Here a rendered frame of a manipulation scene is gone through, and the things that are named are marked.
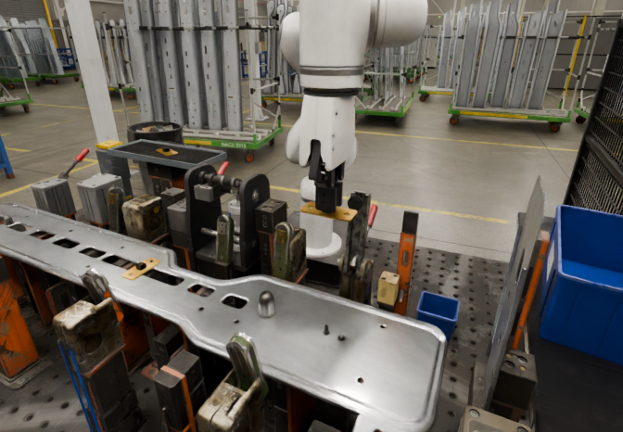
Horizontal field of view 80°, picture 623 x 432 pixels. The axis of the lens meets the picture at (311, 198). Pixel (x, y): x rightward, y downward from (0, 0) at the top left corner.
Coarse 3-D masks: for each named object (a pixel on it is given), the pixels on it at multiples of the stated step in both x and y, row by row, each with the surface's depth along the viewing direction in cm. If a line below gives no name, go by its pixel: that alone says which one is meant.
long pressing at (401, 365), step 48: (0, 240) 97; (48, 240) 97; (96, 240) 97; (144, 288) 79; (240, 288) 79; (288, 288) 79; (192, 336) 67; (288, 336) 66; (336, 336) 66; (384, 336) 66; (432, 336) 66; (288, 384) 58; (336, 384) 57; (384, 384) 57; (432, 384) 57
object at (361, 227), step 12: (360, 192) 72; (348, 204) 70; (360, 204) 68; (360, 216) 73; (348, 228) 74; (360, 228) 74; (348, 240) 74; (360, 240) 73; (348, 252) 75; (360, 252) 74; (348, 264) 76; (360, 264) 74
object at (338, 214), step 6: (306, 204) 59; (312, 204) 59; (300, 210) 57; (306, 210) 57; (312, 210) 57; (318, 210) 57; (336, 210) 57; (342, 210) 57; (348, 210) 57; (354, 210) 57; (324, 216) 55; (330, 216) 55; (336, 216) 55; (342, 216) 55; (348, 216) 55; (354, 216) 55
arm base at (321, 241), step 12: (300, 204) 126; (300, 216) 128; (312, 216) 124; (312, 228) 126; (324, 228) 127; (312, 240) 128; (324, 240) 129; (336, 240) 135; (312, 252) 128; (324, 252) 128
